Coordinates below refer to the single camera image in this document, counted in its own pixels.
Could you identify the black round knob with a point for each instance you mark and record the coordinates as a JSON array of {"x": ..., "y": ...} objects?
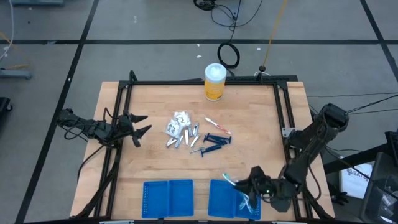
[{"x": 262, "y": 68}]

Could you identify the teal and white toothbrush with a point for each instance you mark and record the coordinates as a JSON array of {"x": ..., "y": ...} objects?
[
  {"x": 227, "y": 178},
  {"x": 247, "y": 206}
]

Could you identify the black wheeled object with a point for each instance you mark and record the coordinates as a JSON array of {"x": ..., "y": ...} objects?
[{"x": 3, "y": 107}]

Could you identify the grey metal bar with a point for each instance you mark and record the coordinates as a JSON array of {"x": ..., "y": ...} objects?
[{"x": 15, "y": 74}]

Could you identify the black bin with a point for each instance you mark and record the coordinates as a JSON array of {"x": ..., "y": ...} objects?
[{"x": 382, "y": 186}]

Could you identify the yellow disinfecting wipes canister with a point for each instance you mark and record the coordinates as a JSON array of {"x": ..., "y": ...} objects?
[{"x": 215, "y": 87}]

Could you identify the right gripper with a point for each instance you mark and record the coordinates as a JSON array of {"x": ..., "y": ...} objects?
[{"x": 261, "y": 186}]

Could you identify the white printed sign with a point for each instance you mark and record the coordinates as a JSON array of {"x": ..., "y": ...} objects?
[{"x": 354, "y": 183}]

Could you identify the black aluminium frame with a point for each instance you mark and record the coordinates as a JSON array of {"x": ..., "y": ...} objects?
[{"x": 171, "y": 83}]

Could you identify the black clamp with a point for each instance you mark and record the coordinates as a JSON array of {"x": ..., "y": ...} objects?
[{"x": 340, "y": 196}]

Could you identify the red and white toothbrush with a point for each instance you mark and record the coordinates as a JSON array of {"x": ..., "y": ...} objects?
[{"x": 217, "y": 125}]

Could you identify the silver metal bracket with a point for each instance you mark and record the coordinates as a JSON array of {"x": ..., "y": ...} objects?
[{"x": 286, "y": 132}]

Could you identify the white cotton packet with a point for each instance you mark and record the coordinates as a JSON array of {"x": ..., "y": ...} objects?
[
  {"x": 172, "y": 128},
  {"x": 182, "y": 118}
]

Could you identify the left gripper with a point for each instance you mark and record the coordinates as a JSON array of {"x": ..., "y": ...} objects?
[{"x": 126, "y": 126}]

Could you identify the black beam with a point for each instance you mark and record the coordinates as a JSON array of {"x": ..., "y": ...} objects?
[{"x": 351, "y": 160}]

